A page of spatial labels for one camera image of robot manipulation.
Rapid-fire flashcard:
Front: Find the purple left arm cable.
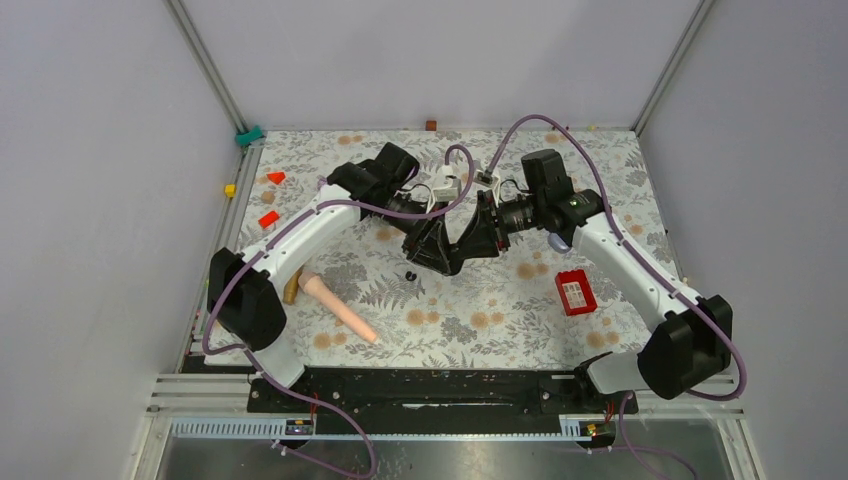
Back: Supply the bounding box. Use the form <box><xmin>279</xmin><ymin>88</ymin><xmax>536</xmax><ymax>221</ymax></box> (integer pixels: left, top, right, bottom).
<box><xmin>201</xmin><ymin>144</ymin><xmax>477</xmax><ymax>480</ymax></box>

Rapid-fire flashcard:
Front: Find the red toy block box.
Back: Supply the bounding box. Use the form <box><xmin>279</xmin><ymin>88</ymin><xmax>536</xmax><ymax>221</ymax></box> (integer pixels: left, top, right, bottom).
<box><xmin>555</xmin><ymin>269</ymin><xmax>598</xmax><ymax>317</ymax></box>

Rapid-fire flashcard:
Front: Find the teal block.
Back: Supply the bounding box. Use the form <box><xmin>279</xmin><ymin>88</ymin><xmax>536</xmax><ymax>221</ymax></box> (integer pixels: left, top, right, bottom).
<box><xmin>235</xmin><ymin>125</ymin><xmax>264</xmax><ymax>148</ymax></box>

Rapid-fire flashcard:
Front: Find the red flat block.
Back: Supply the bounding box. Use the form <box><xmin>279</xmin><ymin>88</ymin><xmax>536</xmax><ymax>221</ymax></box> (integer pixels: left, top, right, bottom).
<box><xmin>258</xmin><ymin>211</ymin><xmax>280</xmax><ymax>230</ymax></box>

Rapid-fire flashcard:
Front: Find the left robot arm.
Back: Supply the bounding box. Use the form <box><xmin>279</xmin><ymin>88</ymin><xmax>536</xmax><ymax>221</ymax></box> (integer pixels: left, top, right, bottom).
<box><xmin>207</xmin><ymin>143</ymin><xmax>432</xmax><ymax>411</ymax></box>

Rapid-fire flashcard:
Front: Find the pink microphone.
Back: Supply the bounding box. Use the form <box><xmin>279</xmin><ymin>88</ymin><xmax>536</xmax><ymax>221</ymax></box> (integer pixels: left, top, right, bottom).
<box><xmin>298</xmin><ymin>271</ymin><xmax>379</xmax><ymax>344</ymax></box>

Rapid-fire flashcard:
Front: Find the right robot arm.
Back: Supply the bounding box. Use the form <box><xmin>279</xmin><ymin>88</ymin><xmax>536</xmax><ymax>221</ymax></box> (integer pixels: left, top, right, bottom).
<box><xmin>450</xmin><ymin>149</ymin><xmax>743</xmax><ymax>412</ymax></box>

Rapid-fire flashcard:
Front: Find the gold microphone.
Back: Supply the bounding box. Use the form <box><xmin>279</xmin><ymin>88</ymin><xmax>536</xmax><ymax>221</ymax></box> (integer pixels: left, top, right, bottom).
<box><xmin>282</xmin><ymin>267</ymin><xmax>303</xmax><ymax>305</ymax></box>

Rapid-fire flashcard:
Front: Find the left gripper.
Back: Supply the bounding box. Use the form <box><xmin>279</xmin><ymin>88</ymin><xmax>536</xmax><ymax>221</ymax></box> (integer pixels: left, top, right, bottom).
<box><xmin>374</xmin><ymin>188</ymin><xmax>454</xmax><ymax>275</ymax></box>

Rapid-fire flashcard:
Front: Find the floral table mat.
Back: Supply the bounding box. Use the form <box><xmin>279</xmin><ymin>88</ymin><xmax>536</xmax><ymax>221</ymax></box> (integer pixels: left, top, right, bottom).
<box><xmin>239</xmin><ymin>131</ymin><xmax>649</xmax><ymax>370</ymax></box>

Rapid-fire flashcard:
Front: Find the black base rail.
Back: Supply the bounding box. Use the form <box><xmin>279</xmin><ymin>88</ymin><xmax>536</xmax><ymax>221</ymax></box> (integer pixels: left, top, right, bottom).
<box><xmin>247</xmin><ymin>367</ymin><xmax>638</xmax><ymax>435</ymax></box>

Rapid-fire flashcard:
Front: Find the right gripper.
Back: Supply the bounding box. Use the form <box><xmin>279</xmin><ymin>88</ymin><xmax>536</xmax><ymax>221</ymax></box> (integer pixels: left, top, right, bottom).
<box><xmin>455</xmin><ymin>190</ymin><xmax>546</xmax><ymax>261</ymax></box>

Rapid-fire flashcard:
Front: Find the red triangle block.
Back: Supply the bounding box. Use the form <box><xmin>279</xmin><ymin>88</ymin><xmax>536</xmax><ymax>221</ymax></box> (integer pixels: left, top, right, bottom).
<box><xmin>266</xmin><ymin>171</ymin><xmax>286</xmax><ymax>185</ymax></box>

